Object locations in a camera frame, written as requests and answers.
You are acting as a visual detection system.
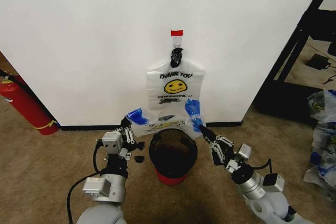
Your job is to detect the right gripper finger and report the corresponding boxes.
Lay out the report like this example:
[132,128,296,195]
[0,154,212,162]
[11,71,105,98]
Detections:
[199,126,223,166]
[199,124,235,149]

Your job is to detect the crumpled smiley plastic bag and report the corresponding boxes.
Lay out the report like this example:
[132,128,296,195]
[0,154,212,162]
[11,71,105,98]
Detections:
[303,121,336,201]
[307,89,336,124]

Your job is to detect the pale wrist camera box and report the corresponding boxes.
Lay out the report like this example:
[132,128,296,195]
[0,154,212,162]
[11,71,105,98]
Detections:
[236,144,252,162]
[101,132,124,155]

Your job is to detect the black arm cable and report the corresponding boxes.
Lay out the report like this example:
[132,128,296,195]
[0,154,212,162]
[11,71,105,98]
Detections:
[250,158,272,176]
[66,140,106,223]

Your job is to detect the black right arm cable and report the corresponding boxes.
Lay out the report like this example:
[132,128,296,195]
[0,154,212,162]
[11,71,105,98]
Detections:
[250,158,272,176]

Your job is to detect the black power adapter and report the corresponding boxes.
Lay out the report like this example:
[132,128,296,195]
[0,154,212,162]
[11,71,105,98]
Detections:
[305,53,332,71]

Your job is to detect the clear wall hook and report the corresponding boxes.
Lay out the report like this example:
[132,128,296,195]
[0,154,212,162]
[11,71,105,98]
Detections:
[171,36,183,49]

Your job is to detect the black metal shelf frame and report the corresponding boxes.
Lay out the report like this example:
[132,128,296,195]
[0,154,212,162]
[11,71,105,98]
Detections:
[254,0,336,124]

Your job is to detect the clear smiley garbage bag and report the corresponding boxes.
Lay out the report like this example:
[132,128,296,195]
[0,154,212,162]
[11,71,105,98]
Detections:
[125,60,207,140]

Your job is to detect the red fire extinguisher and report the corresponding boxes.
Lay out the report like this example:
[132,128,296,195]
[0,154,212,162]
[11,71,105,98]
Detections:
[0,68,60,136]

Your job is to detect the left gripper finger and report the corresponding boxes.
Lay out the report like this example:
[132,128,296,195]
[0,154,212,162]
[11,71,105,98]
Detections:
[119,121,139,161]
[102,116,129,142]

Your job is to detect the black baseboard strip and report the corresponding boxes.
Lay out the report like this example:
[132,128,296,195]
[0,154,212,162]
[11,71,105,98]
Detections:
[58,121,244,131]

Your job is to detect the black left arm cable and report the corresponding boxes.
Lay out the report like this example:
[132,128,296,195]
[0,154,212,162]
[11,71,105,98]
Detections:
[66,140,106,223]

